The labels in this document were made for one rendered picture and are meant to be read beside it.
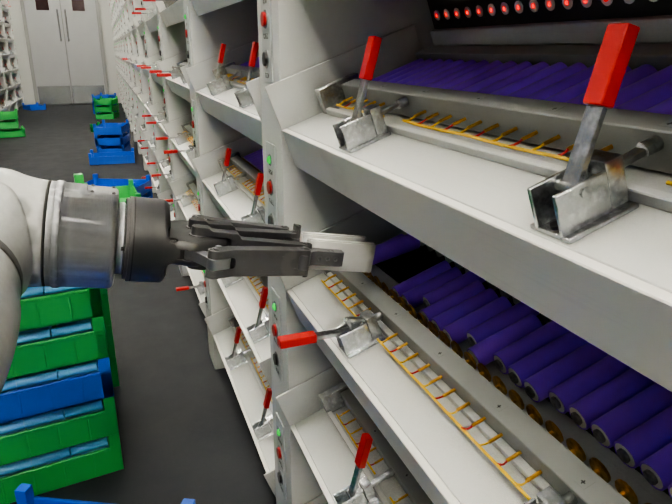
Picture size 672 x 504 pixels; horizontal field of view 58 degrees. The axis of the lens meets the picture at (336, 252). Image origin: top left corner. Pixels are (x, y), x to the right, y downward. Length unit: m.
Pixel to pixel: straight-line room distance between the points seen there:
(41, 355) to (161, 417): 0.37
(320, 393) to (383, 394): 0.31
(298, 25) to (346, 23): 0.06
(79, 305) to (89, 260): 0.60
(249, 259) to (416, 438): 0.20
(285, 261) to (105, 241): 0.15
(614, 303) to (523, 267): 0.06
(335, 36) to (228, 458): 0.85
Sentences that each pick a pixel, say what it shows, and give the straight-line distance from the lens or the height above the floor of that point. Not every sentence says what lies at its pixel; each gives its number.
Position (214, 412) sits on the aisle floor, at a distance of 1.41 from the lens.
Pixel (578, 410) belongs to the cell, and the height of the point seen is 0.54.
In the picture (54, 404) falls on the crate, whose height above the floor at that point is 0.17.
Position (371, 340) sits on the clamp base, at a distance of 0.58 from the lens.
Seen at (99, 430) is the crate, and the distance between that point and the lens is 1.24.
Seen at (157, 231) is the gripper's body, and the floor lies 0.62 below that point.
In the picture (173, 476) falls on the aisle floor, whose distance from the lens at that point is 1.25.
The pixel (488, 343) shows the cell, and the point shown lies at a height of 0.54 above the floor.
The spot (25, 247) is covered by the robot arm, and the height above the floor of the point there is 0.62.
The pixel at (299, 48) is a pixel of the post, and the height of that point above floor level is 0.76.
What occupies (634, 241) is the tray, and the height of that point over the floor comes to 0.68.
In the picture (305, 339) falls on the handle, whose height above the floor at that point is 0.51.
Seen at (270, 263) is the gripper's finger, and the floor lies 0.58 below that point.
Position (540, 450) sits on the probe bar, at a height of 0.53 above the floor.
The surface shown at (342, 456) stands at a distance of 0.76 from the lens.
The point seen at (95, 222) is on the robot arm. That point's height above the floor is 0.63.
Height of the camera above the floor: 0.76
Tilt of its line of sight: 19 degrees down
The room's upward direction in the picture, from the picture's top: straight up
